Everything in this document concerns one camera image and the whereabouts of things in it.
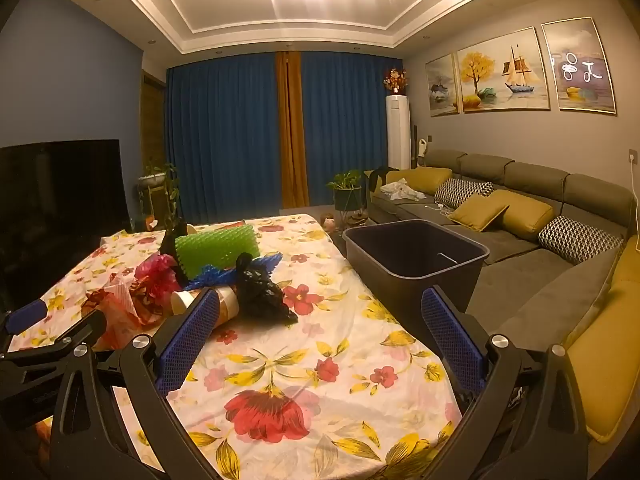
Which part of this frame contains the trailing plant on stand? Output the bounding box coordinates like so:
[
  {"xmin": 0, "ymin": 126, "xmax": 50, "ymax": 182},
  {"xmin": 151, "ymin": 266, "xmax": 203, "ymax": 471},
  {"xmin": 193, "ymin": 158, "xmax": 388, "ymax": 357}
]
[{"xmin": 137, "ymin": 162, "xmax": 182, "ymax": 228}]

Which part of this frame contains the wooden door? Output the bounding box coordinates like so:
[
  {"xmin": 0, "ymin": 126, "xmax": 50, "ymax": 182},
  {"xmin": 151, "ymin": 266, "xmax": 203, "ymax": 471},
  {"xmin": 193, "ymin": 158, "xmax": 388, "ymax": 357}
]
[{"xmin": 141, "ymin": 72, "xmax": 167, "ymax": 181}]

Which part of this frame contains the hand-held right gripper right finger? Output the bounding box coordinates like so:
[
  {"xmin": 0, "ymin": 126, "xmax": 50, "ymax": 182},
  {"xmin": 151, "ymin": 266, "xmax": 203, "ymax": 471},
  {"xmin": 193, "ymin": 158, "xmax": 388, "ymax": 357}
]
[{"xmin": 420, "ymin": 285, "xmax": 594, "ymax": 480}]

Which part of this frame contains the beige paper cup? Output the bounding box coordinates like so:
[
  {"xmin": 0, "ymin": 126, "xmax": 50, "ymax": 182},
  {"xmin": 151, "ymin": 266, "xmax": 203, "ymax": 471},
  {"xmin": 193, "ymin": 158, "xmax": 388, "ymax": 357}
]
[{"xmin": 171, "ymin": 284, "xmax": 242, "ymax": 331}]

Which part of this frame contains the green spiky mat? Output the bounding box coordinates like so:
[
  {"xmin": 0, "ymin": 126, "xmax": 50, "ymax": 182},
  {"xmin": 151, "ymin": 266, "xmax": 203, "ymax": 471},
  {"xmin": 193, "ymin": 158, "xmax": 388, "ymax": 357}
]
[{"xmin": 175, "ymin": 224, "xmax": 261, "ymax": 281}]

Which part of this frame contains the blue curtain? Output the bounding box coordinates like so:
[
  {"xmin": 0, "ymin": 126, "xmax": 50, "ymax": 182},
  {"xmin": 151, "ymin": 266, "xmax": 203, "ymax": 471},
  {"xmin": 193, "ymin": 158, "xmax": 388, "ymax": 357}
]
[
  {"xmin": 165, "ymin": 51, "xmax": 281, "ymax": 224},
  {"xmin": 300, "ymin": 52, "xmax": 403, "ymax": 206}
]

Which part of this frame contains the potted plant green pot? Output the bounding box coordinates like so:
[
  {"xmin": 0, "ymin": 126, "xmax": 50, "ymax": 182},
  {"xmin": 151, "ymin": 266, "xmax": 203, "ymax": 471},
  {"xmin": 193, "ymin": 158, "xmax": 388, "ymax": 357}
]
[{"xmin": 327, "ymin": 170, "xmax": 364, "ymax": 226}]

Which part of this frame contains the grey sofa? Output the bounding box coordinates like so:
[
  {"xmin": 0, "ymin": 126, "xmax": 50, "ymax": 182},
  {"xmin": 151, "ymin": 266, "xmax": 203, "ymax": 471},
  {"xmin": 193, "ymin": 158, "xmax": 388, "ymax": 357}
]
[{"xmin": 367, "ymin": 149, "xmax": 640, "ymax": 461}]

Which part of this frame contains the black television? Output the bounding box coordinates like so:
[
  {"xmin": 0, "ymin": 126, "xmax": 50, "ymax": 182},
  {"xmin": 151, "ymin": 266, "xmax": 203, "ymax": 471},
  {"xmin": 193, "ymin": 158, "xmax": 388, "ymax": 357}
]
[{"xmin": 0, "ymin": 139, "xmax": 132, "ymax": 306}]

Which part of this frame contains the pink plastic bag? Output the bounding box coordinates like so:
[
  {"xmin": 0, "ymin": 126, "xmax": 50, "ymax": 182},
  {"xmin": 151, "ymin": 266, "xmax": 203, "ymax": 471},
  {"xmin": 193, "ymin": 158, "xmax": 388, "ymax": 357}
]
[{"xmin": 134, "ymin": 254, "xmax": 183, "ymax": 301}]

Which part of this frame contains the orange curtain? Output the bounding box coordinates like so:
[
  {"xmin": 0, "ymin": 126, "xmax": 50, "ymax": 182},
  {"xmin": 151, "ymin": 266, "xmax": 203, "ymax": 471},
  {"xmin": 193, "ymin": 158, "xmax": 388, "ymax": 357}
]
[{"xmin": 276, "ymin": 51, "xmax": 311, "ymax": 208}]

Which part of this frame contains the dark garment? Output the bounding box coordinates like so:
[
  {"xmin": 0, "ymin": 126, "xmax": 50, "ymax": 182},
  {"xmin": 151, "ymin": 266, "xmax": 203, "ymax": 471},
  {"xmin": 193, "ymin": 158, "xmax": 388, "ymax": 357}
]
[{"xmin": 367, "ymin": 166, "xmax": 397, "ymax": 192}]

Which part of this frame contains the floral tablecloth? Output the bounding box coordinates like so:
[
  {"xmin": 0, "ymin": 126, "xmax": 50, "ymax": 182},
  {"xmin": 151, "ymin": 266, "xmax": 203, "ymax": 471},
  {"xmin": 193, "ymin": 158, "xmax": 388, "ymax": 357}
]
[{"xmin": 7, "ymin": 214, "xmax": 463, "ymax": 480}]

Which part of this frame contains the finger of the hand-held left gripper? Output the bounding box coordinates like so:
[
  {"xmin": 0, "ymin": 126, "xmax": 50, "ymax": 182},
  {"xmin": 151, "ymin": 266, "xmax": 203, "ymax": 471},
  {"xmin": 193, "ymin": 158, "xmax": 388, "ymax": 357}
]
[
  {"xmin": 0, "ymin": 299, "xmax": 47, "ymax": 336},
  {"xmin": 0, "ymin": 310, "xmax": 109, "ymax": 413}
]

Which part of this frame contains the long yellow cushion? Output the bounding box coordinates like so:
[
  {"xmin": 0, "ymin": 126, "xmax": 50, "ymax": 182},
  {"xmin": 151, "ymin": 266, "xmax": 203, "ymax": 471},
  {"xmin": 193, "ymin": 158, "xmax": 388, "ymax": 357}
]
[{"xmin": 385, "ymin": 166, "xmax": 453, "ymax": 196}]

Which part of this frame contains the white wall cable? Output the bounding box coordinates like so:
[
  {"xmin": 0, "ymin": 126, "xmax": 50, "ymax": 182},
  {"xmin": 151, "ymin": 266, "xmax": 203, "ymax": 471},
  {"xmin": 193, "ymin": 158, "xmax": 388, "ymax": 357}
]
[{"xmin": 629, "ymin": 164, "xmax": 640, "ymax": 233}]

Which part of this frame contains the large yellow cushion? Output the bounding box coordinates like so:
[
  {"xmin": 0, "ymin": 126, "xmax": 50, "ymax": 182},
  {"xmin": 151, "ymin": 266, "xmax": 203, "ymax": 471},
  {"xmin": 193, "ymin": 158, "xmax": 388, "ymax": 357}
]
[{"xmin": 565, "ymin": 237, "xmax": 640, "ymax": 443}]

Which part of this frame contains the sailboat painting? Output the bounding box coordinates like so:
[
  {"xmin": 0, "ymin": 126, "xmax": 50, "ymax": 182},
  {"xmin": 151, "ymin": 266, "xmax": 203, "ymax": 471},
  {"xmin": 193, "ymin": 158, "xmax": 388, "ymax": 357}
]
[{"xmin": 456, "ymin": 27, "xmax": 551, "ymax": 113}]

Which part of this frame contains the purple abstract painting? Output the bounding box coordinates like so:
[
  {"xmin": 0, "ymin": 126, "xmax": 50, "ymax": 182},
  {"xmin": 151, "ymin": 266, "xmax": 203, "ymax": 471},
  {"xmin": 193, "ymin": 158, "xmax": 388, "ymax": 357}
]
[{"xmin": 541, "ymin": 16, "xmax": 617, "ymax": 116}]

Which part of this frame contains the artificial flower arrangement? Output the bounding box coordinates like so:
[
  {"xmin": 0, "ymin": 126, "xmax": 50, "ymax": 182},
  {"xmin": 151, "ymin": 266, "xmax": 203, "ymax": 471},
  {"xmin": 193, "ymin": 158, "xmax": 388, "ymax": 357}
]
[{"xmin": 382, "ymin": 67, "xmax": 409, "ymax": 96}]

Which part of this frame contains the small landscape painting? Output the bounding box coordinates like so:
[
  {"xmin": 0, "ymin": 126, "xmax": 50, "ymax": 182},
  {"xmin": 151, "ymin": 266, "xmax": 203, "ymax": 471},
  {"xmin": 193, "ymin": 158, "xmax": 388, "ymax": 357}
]
[{"xmin": 425, "ymin": 54, "xmax": 461, "ymax": 117}]

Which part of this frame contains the black plastic bag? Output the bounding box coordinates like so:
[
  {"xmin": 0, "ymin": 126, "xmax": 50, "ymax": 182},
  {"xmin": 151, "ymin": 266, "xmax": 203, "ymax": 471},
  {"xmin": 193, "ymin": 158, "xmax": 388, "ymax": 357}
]
[{"xmin": 235, "ymin": 252, "xmax": 299, "ymax": 325}]

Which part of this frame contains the red paper wrapper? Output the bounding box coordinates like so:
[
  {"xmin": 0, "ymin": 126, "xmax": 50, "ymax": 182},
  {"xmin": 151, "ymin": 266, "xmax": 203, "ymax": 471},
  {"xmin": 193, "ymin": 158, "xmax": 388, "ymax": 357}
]
[{"xmin": 85, "ymin": 280, "xmax": 173, "ymax": 351}]

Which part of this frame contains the white standing air conditioner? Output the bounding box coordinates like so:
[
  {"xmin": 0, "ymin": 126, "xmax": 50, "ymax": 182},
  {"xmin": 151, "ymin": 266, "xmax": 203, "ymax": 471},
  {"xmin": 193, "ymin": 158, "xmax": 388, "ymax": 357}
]
[{"xmin": 385, "ymin": 94, "xmax": 412, "ymax": 171}]

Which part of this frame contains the white cloth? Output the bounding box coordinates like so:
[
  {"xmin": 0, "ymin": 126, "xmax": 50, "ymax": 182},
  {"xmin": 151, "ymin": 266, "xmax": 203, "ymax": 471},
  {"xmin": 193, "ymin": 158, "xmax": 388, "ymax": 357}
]
[{"xmin": 380, "ymin": 177, "xmax": 427, "ymax": 202}]

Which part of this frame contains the black white patterned pillow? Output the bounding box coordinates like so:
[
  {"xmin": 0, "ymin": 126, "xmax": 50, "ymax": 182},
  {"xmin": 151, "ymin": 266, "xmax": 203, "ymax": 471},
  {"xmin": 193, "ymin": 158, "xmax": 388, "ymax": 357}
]
[
  {"xmin": 538, "ymin": 215, "xmax": 626, "ymax": 266},
  {"xmin": 434, "ymin": 178, "xmax": 495, "ymax": 209}
]

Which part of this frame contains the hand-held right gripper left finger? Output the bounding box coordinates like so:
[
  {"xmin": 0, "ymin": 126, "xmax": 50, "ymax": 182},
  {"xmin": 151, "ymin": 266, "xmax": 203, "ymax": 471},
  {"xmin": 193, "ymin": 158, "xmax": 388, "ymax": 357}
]
[{"xmin": 47, "ymin": 287, "xmax": 222, "ymax": 480}]

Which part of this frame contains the yellow pillow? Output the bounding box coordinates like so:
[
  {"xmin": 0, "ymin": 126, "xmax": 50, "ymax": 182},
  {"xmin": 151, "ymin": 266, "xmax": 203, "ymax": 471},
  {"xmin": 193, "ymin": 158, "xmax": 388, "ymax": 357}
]
[
  {"xmin": 447, "ymin": 194, "xmax": 510, "ymax": 232},
  {"xmin": 487, "ymin": 189, "xmax": 556, "ymax": 242}
]

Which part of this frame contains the grey plastic bin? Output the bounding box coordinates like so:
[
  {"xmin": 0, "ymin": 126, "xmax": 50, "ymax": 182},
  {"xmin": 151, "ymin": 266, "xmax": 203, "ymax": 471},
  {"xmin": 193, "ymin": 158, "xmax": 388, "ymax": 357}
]
[{"xmin": 342, "ymin": 219, "xmax": 491, "ymax": 333}]

